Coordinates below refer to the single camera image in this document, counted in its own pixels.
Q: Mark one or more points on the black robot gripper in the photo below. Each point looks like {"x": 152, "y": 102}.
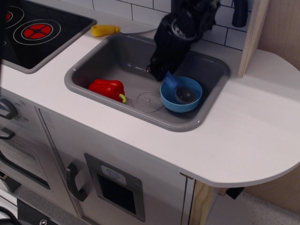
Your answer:
{"x": 176, "y": 33}

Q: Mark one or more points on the grey oven door handle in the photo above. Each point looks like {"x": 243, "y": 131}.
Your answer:
{"x": 6, "y": 134}

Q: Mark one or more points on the grey ice dispenser panel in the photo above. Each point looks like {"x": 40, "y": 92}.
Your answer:
{"x": 117, "y": 187}

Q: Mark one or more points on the grey oven knob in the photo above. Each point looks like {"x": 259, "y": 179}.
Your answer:
{"x": 7, "y": 109}

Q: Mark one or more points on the blue plastic bowl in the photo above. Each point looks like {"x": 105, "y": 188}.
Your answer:
{"x": 173, "y": 103}

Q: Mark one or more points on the dark grey cabinet handle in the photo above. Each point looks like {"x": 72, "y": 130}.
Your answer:
{"x": 71, "y": 172}

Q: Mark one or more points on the black toy stovetop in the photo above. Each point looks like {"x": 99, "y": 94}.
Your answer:
{"x": 34, "y": 34}

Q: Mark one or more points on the red toy bell pepper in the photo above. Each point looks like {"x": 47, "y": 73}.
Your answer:
{"x": 112, "y": 89}

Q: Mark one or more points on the light wooden side panel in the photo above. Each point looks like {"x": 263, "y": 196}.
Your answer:
{"x": 255, "y": 27}

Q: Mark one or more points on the grey plastic sink basin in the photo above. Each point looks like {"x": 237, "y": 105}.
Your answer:
{"x": 124, "y": 58}

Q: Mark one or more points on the black toy faucet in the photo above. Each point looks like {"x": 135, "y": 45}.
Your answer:
{"x": 175, "y": 6}

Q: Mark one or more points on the blue handled grey spoon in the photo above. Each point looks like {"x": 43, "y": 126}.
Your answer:
{"x": 183, "y": 94}

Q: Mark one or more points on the yellow handled toy knife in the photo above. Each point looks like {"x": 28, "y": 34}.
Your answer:
{"x": 103, "y": 30}

